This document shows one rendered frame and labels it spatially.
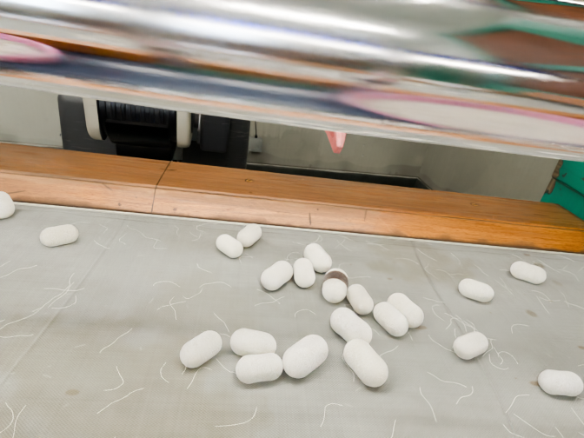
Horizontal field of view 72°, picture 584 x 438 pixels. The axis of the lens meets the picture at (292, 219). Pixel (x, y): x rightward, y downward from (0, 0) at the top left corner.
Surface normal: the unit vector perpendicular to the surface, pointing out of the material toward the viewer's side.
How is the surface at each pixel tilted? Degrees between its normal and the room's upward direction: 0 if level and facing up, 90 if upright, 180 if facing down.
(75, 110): 90
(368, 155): 89
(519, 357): 0
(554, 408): 0
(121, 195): 45
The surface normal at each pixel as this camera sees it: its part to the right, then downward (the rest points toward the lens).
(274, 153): 0.15, 0.43
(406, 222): 0.15, -0.29
